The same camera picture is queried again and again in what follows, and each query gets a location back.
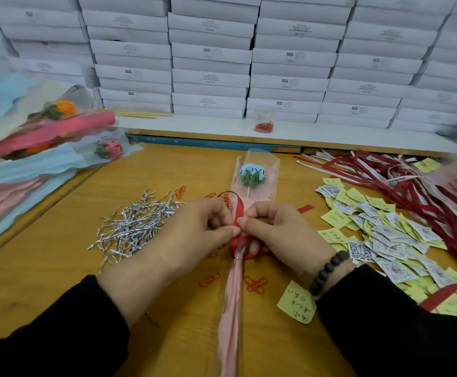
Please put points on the person's right hand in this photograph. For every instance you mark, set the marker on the person's right hand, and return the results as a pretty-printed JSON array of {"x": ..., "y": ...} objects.
[{"x": 291, "y": 239}]

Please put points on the pile of silver twist ties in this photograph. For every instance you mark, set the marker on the pile of silver twist ties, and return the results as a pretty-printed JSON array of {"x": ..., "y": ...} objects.
[{"x": 134, "y": 223}]

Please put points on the person's left hand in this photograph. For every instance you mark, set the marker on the person's left hand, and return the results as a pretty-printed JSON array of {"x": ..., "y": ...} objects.
[{"x": 173, "y": 247}]

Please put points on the wall of stacked white boxes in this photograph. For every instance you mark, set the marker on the wall of stacked white boxes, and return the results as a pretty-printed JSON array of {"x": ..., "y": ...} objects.
[{"x": 213, "y": 51}]

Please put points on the wooden sticks bundle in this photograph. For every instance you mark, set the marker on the wooden sticks bundle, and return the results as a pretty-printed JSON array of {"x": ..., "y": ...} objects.
[{"x": 143, "y": 114}]

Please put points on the small bag of red clips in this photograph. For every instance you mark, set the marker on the small bag of red clips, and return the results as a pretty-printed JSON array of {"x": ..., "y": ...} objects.
[{"x": 264, "y": 127}]

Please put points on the person's left forearm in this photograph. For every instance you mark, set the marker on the person's left forearm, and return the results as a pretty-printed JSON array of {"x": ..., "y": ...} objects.
[{"x": 52, "y": 333}]

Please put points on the long white board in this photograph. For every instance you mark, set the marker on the long white board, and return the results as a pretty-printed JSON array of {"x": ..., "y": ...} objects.
[{"x": 346, "y": 135}]

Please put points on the single red ribbon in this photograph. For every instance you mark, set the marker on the single red ribbon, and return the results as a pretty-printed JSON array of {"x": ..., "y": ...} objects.
[{"x": 238, "y": 212}]

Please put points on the pile of flowers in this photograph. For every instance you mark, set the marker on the pile of flowers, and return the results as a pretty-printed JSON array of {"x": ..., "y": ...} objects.
[{"x": 24, "y": 161}]

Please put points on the pile of yellow white tags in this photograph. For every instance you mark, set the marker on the pile of yellow white tags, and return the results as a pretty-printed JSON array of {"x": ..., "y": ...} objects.
[{"x": 378, "y": 239}]

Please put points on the pile of orange paper clips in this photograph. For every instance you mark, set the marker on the pile of orange paper clips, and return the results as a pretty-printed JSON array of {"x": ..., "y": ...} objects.
[{"x": 254, "y": 282}]

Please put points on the pile of red ribbons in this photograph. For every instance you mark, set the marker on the pile of red ribbons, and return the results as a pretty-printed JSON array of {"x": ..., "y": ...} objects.
[{"x": 417, "y": 192}]

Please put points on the blue flower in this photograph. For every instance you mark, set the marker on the blue flower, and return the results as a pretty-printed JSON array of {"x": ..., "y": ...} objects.
[{"x": 248, "y": 184}]

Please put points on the person's right forearm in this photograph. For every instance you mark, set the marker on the person's right forearm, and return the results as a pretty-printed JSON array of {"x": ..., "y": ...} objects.
[{"x": 401, "y": 330}]

